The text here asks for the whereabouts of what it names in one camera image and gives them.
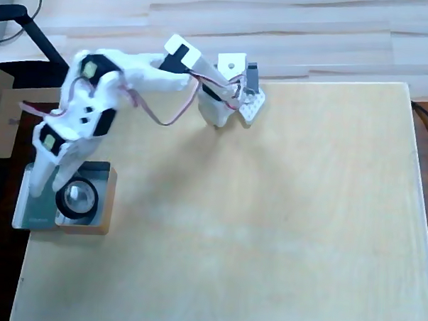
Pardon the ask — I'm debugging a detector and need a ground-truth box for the grey table clamp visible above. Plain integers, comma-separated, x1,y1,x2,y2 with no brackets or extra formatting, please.
244,61,262,94

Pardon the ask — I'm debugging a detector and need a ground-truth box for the black tape roll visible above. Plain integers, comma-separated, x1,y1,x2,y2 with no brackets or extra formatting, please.
54,176,101,223

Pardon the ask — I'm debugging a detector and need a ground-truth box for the flat silver metal lid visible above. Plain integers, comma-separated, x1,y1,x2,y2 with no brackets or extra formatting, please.
11,160,67,232

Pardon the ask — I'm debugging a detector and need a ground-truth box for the black bent metal bar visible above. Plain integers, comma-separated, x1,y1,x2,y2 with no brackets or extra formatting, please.
0,4,78,73

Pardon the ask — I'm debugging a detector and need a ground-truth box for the thin red white servo wire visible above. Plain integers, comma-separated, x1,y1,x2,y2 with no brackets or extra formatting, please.
18,76,97,121
123,67,246,131

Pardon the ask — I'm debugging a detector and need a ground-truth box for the thick black cable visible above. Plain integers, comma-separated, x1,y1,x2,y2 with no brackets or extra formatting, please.
408,100,428,158

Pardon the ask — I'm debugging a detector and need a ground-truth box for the printed cardboard box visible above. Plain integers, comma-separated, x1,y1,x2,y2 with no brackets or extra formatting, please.
0,85,64,162

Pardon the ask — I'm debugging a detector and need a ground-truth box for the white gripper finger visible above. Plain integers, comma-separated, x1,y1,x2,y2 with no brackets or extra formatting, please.
29,151,58,199
52,147,92,195

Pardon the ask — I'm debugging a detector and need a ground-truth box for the dark brown table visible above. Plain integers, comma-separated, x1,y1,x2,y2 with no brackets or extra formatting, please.
0,100,60,321

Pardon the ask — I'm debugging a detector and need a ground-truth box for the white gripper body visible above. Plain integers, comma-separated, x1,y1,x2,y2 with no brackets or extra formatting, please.
31,121,100,164

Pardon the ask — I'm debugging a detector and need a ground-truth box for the thin dark cable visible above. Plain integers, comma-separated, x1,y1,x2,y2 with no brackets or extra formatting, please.
0,0,46,48

